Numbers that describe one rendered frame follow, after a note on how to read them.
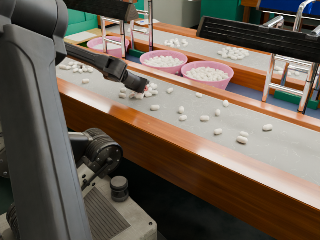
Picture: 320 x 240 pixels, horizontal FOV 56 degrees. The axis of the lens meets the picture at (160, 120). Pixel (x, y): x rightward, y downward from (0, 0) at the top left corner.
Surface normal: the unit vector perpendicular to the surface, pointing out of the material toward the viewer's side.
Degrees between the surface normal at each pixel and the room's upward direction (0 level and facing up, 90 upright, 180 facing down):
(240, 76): 90
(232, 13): 90
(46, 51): 56
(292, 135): 0
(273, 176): 0
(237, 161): 0
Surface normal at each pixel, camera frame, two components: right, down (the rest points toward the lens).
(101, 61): 0.01, -0.18
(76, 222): 0.81, -0.38
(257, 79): -0.61, 0.42
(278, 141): 0.00, -0.84
